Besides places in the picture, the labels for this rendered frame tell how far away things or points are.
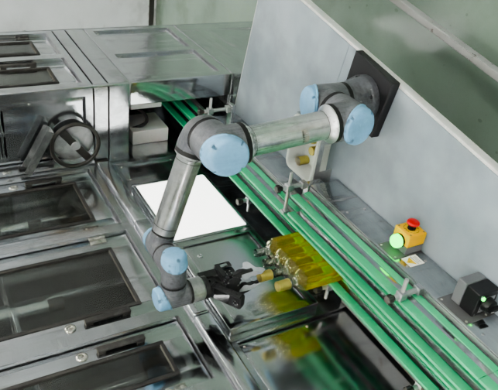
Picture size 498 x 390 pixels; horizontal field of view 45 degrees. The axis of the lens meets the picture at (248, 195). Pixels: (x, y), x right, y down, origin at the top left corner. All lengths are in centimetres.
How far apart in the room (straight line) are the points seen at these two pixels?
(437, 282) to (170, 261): 78
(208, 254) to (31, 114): 94
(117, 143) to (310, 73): 94
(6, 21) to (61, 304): 359
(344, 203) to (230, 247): 46
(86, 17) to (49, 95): 297
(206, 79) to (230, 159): 124
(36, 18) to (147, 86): 281
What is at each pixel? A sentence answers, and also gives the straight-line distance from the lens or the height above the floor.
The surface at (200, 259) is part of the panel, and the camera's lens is 218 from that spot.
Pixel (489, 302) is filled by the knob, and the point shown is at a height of 81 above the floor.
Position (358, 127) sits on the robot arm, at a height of 97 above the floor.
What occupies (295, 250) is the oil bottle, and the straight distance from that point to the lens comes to 204.
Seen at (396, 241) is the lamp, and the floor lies 85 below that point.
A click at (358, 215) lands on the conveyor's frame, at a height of 83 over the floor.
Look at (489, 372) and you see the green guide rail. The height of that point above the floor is 92.
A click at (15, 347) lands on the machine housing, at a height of 192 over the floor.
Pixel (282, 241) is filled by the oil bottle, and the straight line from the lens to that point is 207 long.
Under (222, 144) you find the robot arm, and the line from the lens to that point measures 154.
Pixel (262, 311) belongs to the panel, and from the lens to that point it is 201.
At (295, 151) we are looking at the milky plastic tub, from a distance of 232.
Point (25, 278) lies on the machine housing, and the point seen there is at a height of 183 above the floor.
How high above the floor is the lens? 207
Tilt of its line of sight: 28 degrees down
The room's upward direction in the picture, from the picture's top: 101 degrees counter-clockwise
